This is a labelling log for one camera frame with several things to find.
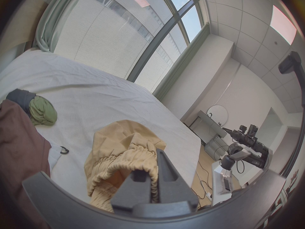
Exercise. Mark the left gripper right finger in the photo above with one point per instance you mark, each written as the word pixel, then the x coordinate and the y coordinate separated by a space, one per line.
pixel 176 189

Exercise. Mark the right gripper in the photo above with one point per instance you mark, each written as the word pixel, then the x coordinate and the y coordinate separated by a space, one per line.
pixel 241 136

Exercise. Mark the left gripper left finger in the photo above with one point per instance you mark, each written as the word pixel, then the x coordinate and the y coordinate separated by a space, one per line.
pixel 133 192

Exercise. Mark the tan shorts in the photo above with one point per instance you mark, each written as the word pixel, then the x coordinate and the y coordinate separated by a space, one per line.
pixel 119 137

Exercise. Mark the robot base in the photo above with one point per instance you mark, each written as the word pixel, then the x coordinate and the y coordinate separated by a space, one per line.
pixel 220 178

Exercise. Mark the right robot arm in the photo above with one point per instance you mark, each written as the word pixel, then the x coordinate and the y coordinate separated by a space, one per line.
pixel 240 153

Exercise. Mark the round mirror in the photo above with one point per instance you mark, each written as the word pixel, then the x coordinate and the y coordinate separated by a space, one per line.
pixel 218 114

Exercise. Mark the grey desk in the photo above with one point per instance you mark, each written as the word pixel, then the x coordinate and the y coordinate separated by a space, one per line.
pixel 209 125

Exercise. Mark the white garment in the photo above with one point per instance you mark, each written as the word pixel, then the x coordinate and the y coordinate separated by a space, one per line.
pixel 53 157

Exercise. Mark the grey-green curtain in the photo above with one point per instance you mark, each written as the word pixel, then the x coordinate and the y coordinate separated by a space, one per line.
pixel 181 63
pixel 47 27

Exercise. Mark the bed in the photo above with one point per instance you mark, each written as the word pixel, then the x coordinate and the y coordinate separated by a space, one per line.
pixel 107 92

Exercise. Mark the ceiling light panel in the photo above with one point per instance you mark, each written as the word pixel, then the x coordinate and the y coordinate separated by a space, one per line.
pixel 283 24

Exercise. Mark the green garment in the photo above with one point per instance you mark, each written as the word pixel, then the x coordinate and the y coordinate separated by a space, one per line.
pixel 44 112

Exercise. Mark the brown shorts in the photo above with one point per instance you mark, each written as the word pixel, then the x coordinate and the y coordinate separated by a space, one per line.
pixel 16 139

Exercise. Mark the black garment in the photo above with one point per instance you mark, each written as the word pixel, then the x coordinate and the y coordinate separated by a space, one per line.
pixel 19 96

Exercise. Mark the window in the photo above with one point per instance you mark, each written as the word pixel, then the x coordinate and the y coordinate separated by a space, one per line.
pixel 95 32

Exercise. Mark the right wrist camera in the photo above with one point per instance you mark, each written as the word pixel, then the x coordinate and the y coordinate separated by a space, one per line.
pixel 252 129

